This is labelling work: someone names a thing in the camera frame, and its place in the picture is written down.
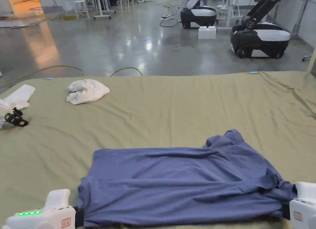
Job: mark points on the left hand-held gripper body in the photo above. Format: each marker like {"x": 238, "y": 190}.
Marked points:
{"x": 56, "y": 214}

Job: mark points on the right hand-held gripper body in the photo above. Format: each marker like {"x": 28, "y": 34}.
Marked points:
{"x": 305, "y": 209}

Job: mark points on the dark blue shirt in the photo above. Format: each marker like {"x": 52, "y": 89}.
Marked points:
{"x": 182, "y": 179}

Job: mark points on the black white robot, black arm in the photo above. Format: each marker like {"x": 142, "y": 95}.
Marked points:
{"x": 259, "y": 39}

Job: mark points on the black white robot, white arm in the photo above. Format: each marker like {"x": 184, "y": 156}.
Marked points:
{"x": 197, "y": 14}

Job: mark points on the spare hand-held gripper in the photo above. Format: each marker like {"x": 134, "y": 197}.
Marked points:
{"x": 14, "y": 118}

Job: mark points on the flat white cloth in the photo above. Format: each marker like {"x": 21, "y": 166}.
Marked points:
{"x": 21, "y": 94}

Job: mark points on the bunched white cloth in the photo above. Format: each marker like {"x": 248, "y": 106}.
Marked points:
{"x": 86, "y": 91}

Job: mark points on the bed with pale green sheet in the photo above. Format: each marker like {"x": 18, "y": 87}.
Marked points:
{"x": 172, "y": 110}

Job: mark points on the white foam block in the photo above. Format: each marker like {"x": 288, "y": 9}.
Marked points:
{"x": 207, "y": 33}

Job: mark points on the white power strip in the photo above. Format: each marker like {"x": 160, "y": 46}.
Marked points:
{"x": 167, "y": 16}

